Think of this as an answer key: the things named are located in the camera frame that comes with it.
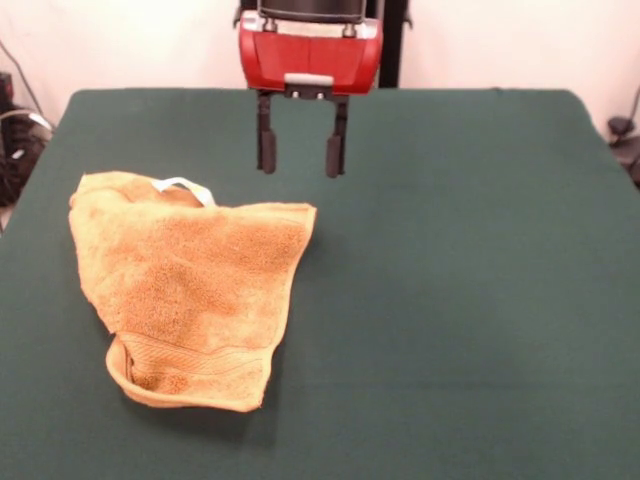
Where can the dark green table cloth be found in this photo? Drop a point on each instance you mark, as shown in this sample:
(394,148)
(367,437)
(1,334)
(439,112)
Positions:
(500,250)

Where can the black floor stand base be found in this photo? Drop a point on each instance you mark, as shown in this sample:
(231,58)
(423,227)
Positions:
(620,125)

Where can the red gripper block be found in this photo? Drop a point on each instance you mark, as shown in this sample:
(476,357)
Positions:
(310,60)

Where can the tan terry towel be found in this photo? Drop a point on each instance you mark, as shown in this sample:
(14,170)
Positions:
(190,280)

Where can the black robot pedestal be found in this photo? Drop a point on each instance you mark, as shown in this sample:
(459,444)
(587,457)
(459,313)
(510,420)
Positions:
(392,50)

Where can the black equipment stack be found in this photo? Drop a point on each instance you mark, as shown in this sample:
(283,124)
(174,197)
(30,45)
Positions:
(15,150)

